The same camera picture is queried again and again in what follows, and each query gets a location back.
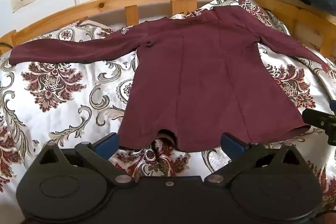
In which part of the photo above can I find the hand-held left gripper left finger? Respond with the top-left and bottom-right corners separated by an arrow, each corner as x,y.
39,132 -> 135,187

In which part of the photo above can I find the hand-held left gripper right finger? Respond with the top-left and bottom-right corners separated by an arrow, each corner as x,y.
204,132 -> 301,186

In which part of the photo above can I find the wooden bed frame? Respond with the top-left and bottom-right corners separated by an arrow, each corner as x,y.
0,0 -> 336,59

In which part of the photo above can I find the floral satin blanket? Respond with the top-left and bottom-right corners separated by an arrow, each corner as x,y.
0,0 -> 336,214

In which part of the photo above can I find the maroon long-sleeved shirt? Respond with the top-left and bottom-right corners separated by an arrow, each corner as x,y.
9,7 -> 328,153

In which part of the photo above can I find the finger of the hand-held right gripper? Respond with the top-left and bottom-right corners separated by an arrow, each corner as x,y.
302,108 -> 336,146

